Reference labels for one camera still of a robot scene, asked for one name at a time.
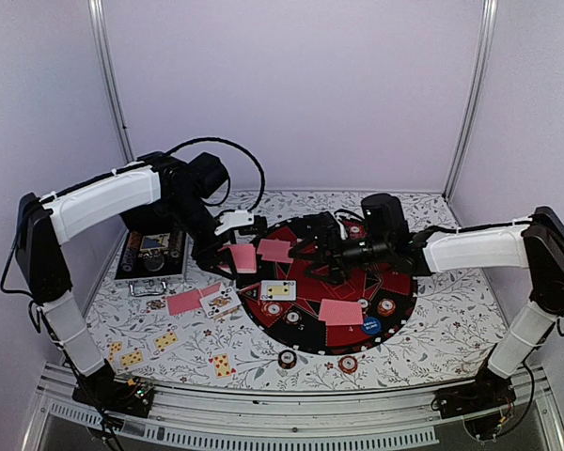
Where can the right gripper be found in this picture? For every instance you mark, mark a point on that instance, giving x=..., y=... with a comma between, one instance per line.
x=335, y=261

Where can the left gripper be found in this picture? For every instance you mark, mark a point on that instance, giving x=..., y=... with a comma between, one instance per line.
x=207, y=260

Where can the red playing card deck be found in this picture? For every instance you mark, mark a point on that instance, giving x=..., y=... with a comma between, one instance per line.
x=244, y=257

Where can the face-down card seat eight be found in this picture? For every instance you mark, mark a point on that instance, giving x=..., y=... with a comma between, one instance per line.
x=271, y=248

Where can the two of clubs card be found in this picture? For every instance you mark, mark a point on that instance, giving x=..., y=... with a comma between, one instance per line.
x=278, y=290

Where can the face-down red card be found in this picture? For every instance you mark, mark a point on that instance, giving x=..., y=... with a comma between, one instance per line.
x=208, y=291
x=184, y=302

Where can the face-down card seat four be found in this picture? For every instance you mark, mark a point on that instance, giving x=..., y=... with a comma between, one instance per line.
x=325, y=305

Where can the blue small blind button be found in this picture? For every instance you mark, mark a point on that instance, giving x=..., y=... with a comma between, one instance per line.
x=371, y=326

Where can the dark poker chip stack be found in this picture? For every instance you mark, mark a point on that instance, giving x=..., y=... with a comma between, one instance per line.
x=287, y=359

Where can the orange poker chip stack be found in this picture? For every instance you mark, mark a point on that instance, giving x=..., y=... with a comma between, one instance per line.
x=347, y=364

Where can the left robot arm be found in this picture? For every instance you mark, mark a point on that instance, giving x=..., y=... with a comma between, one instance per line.
x=154, y=183

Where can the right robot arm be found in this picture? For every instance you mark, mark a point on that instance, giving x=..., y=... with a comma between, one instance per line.
x=534, y=243

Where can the round red black poker mat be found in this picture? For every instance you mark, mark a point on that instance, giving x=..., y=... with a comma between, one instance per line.
x=312, y=335

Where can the aluminium poker case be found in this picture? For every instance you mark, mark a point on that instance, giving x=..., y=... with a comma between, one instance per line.
x=150, y=264

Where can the floral table cloth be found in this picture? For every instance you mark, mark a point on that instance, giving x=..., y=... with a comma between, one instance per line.
x=455, y=324

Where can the face card on cloth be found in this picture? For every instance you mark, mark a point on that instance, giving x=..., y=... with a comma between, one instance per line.
x=154, y=305

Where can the hearts card on cloth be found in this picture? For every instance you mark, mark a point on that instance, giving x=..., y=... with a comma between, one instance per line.
x=222, y=365

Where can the diamonds card bottom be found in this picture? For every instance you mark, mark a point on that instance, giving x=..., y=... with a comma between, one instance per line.
x=131, y=358

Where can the diamonds card left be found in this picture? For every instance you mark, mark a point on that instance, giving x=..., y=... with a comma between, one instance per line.
x=115, y=348

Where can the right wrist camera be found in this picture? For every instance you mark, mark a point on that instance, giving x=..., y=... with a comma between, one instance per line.
x=325, y=226

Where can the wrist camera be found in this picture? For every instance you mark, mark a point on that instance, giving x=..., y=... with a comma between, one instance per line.
x=244, y=221
x=325, y=226

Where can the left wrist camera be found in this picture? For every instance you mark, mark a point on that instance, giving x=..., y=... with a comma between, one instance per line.
x=244, y=221

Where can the front aluminium rail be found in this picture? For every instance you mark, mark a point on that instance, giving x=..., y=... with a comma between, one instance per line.
x=192, y=417

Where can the left aluminium frame post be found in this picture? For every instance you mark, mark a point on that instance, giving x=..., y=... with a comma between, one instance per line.
x=100, y=35

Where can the aluminium frame post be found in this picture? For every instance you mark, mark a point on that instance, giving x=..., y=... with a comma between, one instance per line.
x=100, y=35
x=482, y=56

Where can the right aluminium frame post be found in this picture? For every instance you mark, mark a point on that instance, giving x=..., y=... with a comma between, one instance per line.
x=482, y=56

